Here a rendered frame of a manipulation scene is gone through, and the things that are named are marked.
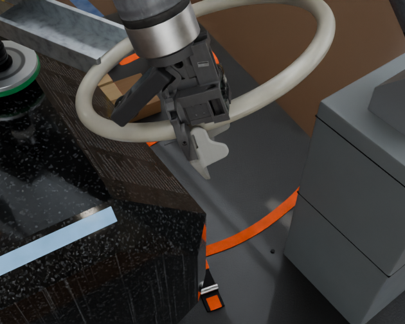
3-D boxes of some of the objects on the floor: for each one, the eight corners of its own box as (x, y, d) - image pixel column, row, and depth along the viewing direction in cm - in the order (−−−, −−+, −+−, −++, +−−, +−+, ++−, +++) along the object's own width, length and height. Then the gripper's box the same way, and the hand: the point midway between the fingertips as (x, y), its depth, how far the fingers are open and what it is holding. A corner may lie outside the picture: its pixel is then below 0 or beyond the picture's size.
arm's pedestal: (349, 193, 224) (409, 33, 160) (443, 276, 198) (561, 124, 134) (264, 252, 205) (293, 97, 140) (357, 351, 179) (444, 217, 114)
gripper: (202, 55, 60) (249, 184, 73) (208, 15, 69) (249, 135, 82) (137, 73, 62) (193, 195, 75) (151, 32, 72) (199, 147, 84)
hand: (202, 161), depth 78 cm, fingers closed on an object, 4 cm apart
